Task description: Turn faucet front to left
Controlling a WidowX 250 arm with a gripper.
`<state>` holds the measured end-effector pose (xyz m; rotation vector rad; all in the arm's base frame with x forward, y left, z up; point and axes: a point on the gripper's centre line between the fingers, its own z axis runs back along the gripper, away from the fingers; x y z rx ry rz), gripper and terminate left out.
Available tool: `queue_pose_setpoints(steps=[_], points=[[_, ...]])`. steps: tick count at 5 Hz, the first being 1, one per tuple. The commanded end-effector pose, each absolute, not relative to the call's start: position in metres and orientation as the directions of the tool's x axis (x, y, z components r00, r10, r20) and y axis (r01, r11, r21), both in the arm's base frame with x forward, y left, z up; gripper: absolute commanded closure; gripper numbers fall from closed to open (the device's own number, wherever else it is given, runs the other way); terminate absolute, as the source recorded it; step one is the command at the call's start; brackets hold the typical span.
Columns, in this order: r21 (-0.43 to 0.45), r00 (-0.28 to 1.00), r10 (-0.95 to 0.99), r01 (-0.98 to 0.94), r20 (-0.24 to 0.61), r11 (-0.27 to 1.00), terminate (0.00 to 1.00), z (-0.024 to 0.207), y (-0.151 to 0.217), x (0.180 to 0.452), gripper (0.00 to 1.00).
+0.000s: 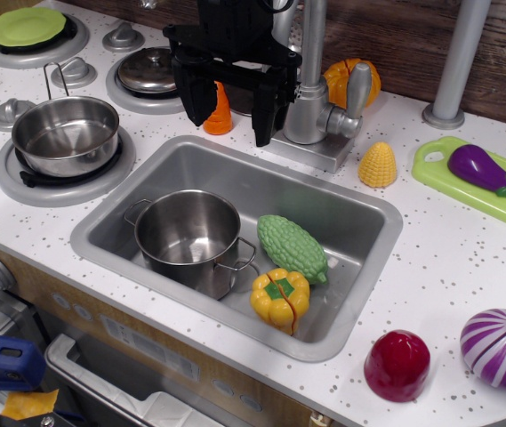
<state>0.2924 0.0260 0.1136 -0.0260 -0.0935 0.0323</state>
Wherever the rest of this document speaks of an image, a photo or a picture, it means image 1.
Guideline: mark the steel saucepan on burner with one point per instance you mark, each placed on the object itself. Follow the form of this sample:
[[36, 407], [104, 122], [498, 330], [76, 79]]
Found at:
[[67, 136]]

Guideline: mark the back right stove burner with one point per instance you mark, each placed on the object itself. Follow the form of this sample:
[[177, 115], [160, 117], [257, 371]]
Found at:
[[145, 104]]

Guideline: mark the silver faucet handle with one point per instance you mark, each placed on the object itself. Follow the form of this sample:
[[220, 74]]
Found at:
[[347, 122]]

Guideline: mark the green toy cutting board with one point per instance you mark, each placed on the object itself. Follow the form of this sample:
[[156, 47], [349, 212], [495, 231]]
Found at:
[[430, 168]]

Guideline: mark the green toy plate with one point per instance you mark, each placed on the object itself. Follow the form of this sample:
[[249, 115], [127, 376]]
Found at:
[[28, 26]]

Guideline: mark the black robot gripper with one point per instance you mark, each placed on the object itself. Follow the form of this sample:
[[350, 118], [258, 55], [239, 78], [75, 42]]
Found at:
[[233, 43]]

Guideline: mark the grey stove knob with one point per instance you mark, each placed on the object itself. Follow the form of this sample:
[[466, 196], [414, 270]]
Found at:
[[123, 38], [11, 110], [75, 73]]

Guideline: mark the purple striped onion toy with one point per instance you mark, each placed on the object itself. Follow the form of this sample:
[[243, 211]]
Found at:
[[483, 346]]

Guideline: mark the silver toy faucet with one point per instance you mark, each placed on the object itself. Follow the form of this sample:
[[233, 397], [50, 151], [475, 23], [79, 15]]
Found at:
[[300, 140]]

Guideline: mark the stove burner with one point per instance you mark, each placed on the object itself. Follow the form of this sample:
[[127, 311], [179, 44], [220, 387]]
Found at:
[[66, 195], [145, 104], [64, 46]]

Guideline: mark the back left stove burner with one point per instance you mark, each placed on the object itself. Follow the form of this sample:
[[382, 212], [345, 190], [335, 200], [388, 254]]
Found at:
[[64, 46]]

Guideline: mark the grey support pole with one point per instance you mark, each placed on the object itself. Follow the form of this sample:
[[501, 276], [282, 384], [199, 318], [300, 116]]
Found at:
[[445, 111]]

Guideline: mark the yellow bell pepper toy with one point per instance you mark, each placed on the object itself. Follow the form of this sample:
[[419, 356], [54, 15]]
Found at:
[[281, 298]]

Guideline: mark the grey stove knob middle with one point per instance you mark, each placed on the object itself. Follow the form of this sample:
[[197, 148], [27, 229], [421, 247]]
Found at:
[[75, 73]]

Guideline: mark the steel pot with handles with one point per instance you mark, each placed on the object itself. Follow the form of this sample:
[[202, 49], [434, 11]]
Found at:
[[192, 236]]

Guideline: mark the yellow corn toy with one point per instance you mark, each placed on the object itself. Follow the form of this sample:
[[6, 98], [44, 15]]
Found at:
[[378, 168]]

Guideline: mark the grey stove knob left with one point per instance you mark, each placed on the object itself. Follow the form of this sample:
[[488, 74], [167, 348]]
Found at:
[[11, 110]]

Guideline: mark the orange carrot toy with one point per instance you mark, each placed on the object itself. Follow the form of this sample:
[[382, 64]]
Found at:
[[220, 121]]

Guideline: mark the grey toy sink basin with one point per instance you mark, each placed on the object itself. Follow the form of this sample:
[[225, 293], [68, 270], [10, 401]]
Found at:
[[357, 232]]

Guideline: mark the dark red toy vegetable half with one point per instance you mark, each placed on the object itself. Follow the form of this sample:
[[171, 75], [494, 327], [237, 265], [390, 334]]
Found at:
[[397, 366]]

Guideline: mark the green bitter melon toy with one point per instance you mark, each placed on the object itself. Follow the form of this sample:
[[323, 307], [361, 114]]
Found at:
[[291, 247]]

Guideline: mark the steel pot lid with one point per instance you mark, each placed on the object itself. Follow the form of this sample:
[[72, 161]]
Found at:
[[148, 71]]

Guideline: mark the front left stove burner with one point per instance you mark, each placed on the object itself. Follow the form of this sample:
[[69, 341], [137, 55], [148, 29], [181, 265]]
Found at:
[[66, 195]]

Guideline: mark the toy oven door handle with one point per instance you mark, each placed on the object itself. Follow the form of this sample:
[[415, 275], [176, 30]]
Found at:
[[121, 391]]

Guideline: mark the grey stove knob top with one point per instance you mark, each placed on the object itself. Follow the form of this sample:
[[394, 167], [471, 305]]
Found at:
[[123, 38]]

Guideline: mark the orange pumpkin toy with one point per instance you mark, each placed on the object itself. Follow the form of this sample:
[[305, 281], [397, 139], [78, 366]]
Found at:
[[337, 78]]

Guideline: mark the blue clamp tool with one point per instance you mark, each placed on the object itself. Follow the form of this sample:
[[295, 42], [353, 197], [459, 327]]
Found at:
[[22, 365]]

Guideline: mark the purple eggplant toy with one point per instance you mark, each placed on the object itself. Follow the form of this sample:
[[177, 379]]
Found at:
[[474, 165]]

